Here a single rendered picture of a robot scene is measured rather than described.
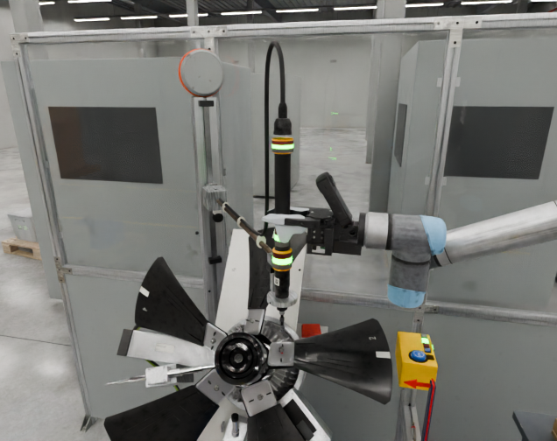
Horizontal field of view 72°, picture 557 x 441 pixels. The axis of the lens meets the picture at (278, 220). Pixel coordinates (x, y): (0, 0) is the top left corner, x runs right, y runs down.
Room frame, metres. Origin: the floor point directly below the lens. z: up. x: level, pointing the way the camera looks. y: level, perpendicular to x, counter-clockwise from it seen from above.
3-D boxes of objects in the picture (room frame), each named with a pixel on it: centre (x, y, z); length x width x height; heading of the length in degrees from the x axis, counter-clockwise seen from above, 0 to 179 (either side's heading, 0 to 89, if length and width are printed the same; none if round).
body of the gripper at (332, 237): (0.76, -0.12, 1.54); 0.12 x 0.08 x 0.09; 78
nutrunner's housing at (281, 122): (0.78, -0.01, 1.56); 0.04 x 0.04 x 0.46
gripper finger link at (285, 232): (0.75, -0.01, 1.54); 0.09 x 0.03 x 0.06; 88
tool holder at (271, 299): (0.79, 0.00, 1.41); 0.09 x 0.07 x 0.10; 23
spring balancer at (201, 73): (1.44, 0.27, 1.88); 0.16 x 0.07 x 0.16; 113
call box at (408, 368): (0.99, -0.42, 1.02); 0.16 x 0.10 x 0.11; 168
